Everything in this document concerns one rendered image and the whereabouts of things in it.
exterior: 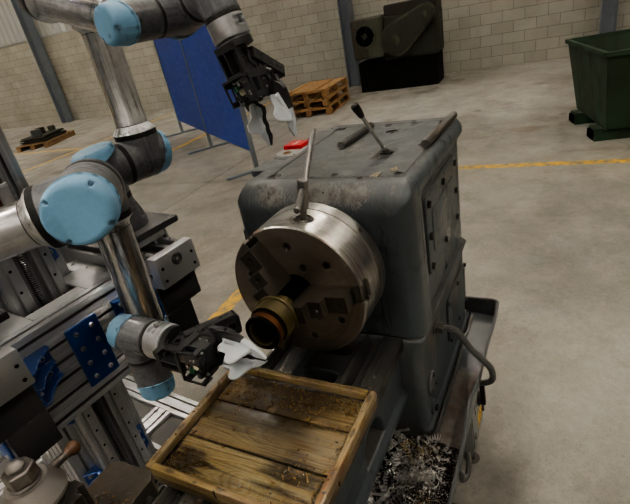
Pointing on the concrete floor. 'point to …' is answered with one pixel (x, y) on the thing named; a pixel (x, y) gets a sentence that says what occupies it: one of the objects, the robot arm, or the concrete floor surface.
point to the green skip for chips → (612, 83)
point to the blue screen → (202, 92)
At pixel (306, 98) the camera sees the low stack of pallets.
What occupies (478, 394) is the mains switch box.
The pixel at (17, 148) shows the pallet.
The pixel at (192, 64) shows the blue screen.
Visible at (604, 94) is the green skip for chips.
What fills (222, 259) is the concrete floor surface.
